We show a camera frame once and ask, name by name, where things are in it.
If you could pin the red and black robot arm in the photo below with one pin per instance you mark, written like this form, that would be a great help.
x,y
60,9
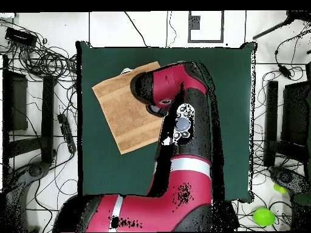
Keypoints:
x,y
189,170

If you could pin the black power strip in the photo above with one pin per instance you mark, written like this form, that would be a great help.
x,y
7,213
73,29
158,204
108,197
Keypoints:
x,y
66,132

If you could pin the black power adapter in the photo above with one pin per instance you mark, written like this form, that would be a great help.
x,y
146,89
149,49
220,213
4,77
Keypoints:
x,y
284,71

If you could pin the dark green object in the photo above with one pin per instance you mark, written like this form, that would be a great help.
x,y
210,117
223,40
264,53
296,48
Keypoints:
x,y
302,199

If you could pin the grey square floor frame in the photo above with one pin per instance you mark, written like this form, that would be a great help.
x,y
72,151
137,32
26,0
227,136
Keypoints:
x,y
206,41

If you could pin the black network switch box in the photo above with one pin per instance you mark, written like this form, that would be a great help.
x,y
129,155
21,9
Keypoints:
x,y
20,37

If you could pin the black rod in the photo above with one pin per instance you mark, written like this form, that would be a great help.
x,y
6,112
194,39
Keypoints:
x,y
272,29

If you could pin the grey chair base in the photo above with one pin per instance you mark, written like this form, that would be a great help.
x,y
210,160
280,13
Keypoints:
x,y
286,178
36,170

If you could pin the small lime green object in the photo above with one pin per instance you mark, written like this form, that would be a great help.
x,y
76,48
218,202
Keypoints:
x,y
279,188

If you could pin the dark grey small box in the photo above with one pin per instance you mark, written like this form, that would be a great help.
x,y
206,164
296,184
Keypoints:
x,y
194,22

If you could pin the dark green table cloth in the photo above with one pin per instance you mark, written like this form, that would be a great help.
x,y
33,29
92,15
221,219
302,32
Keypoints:
x,y
102,170

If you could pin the lime green ball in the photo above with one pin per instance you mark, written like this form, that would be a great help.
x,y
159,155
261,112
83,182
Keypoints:
x,y
264,216

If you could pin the tan terry towel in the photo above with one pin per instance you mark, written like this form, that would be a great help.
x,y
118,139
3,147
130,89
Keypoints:
x,y
121,111

